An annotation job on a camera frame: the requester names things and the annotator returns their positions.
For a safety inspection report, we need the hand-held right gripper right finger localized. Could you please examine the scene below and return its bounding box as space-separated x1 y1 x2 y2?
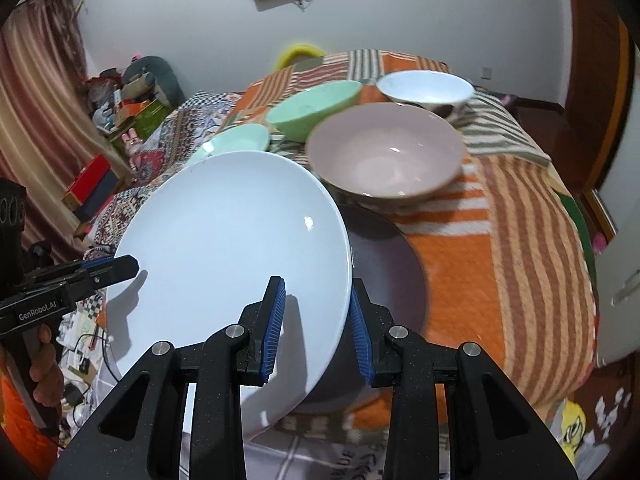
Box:
349 277 591 480

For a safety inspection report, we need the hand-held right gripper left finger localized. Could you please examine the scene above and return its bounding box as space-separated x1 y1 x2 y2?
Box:
50 276 287 480

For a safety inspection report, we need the large white plate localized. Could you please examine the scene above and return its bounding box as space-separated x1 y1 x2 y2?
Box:
102 151 353 438

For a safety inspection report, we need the white bowl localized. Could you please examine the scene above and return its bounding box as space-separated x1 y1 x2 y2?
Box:
376 71 476 121

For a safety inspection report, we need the person's left forearm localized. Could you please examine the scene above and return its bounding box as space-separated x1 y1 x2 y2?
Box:
0 350 38 466

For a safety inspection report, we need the person's left hand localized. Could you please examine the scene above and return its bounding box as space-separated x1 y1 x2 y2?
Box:
29 324 65 411

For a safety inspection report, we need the dark grey plate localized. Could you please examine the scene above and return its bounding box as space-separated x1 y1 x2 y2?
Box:
295 203 430 413

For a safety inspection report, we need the red box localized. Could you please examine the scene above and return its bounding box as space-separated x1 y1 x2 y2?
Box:
62 154 113 211

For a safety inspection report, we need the white printed sheet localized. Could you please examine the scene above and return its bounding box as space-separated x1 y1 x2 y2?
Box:
180 410 466 480

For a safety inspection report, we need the patterned patchwork quilt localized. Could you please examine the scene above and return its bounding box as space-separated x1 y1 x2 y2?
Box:
82 91 246 261

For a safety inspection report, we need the green box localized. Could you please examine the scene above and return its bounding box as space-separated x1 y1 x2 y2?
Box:
107 100 171 143

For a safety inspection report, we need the orange striped blanket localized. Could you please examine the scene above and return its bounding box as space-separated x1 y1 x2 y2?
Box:
220 49 598 441

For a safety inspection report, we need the striped brown curtain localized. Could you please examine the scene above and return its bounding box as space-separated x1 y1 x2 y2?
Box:
0 0 131 261

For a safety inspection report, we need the small mint green dish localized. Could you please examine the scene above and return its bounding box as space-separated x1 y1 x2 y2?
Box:
186 123 271 168

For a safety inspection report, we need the pink bowl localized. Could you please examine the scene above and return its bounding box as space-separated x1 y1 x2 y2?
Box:
306 102 467 206

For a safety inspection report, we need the grey cushion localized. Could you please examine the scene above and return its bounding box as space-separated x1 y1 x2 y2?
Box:
122 56 183 106

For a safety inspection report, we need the mint green bowl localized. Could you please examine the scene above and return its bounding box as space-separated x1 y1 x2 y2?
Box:
265 80 363 143

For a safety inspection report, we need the yellow cartoon printed cloth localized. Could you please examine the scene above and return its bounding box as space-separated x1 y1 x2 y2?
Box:
550 385 631 466

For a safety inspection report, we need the brown wooden door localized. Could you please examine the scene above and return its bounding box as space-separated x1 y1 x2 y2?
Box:
565 0 636 241

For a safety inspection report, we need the yellow ring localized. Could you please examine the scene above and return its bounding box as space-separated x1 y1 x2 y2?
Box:
276 42 326 71

